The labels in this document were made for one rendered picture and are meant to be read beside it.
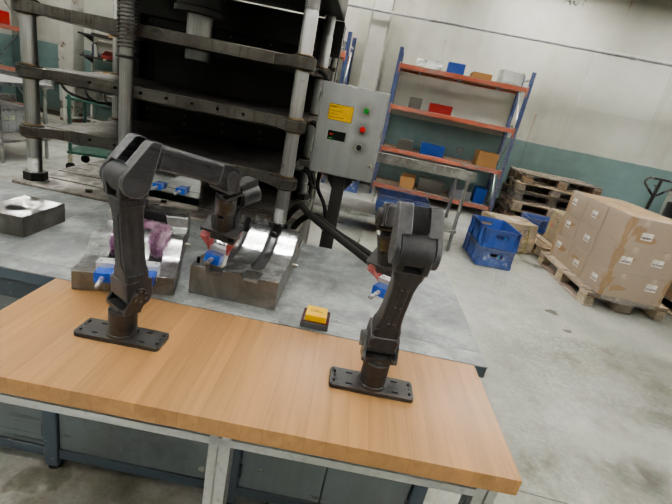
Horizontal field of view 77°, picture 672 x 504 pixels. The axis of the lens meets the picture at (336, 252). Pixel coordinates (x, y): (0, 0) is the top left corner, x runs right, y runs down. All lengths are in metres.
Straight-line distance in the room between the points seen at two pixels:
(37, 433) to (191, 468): 0.55
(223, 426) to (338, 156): 1.38
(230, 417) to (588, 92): 7.89
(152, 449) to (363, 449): 0.98
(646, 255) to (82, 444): 4.47
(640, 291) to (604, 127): 4.09
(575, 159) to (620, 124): 0.82
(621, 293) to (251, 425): 4.29
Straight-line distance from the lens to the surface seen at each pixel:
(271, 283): 1.24
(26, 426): 1.91
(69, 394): 1.01
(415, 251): 0.81
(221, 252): 1.26
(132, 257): 1.02
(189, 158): 1.02
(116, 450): 1.79
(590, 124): 8.37
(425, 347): 1.28
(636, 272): 4.83
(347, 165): 2.00
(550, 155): 8.22
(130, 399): 0.96
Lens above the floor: 1.42
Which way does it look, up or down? 20 degrees down
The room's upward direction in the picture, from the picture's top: 12 degrees clockwise
